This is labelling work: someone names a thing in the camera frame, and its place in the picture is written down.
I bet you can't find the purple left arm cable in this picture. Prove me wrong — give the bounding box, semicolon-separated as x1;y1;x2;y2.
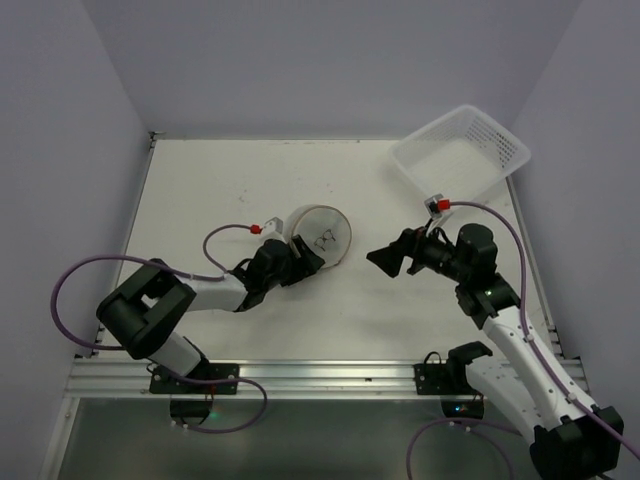
49;223;269;434

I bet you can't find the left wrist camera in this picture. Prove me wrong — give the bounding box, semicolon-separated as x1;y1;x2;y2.
262;217;284;235

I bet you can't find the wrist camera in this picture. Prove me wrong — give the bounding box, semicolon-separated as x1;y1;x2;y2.
424;193;451;219
262;217;284;235

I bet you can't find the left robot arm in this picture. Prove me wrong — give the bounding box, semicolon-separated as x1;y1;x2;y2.
96;236;325;381

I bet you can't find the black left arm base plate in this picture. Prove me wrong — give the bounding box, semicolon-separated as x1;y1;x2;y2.
149;362;240;395

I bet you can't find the white plastic mesh basket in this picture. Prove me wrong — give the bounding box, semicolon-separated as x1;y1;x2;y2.
389;105;531;203

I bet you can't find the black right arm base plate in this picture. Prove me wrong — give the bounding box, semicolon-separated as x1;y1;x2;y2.
413;351;479;396

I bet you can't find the aluminium mounting rail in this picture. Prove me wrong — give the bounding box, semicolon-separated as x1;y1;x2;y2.
64;357;417;400

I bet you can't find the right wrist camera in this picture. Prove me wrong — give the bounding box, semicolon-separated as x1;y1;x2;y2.
424;193;451;219

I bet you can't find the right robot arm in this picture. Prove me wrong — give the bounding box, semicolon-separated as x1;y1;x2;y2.
367;223;624;479

